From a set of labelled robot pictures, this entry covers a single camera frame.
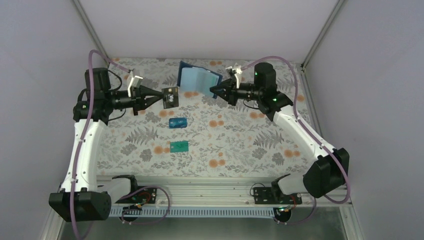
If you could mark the black credit card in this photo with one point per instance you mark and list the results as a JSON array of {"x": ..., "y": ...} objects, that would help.
[{"x": 170, "y": 97}]

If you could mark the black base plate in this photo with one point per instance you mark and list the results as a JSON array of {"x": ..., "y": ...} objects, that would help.
[
  {"x": 147, "y": 196},
  {"x": 266, "y": 196}
]

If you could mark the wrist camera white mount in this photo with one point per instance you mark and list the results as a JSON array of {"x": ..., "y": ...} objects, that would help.
[
  {"x": 133, "y": 81},
  {"x": 235, "y": 73}
]

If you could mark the floral patterned table mat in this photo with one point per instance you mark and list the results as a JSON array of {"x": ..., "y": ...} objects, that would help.
[{"x": 224, "y": 141}]

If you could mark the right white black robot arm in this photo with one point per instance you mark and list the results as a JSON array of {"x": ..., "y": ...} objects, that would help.
[{"x": 326, "y": 166}]

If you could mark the grey slotted cable duct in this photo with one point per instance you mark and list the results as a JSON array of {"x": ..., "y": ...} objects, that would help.
[{"x": 193, "y": 212}]

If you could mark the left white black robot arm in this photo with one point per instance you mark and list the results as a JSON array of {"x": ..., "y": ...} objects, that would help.
[{"x": 80, "y": 198}]

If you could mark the aluminium rail frame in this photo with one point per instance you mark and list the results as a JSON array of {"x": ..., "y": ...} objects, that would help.
[{"x": 226, "y": 191}]

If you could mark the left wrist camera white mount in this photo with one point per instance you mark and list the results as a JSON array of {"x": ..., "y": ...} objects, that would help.
[{"x": 133, "y": 81}]

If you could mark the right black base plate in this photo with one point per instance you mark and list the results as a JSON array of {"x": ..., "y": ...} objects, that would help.
[{"x": 266, "y": 196}]

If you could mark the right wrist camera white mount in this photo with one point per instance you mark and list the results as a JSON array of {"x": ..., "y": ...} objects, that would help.
[{"x": 235, "y": 73}]

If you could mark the green credit card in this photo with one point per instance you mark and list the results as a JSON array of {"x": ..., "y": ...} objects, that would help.
[{"x": 179, "y": 146}]

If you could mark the blue card holder wallet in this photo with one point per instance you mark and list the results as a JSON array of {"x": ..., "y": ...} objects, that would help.
[{"x": 193, "y": 78}]

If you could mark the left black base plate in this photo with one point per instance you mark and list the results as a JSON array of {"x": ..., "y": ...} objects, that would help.
[{"x": 147, "y": 196}]

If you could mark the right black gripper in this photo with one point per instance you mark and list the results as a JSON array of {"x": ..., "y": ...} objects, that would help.
[{"x": 229, "y": 94}]

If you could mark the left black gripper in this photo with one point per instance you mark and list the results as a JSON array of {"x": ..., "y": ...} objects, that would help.
[{"x": 138, "y": 99}]

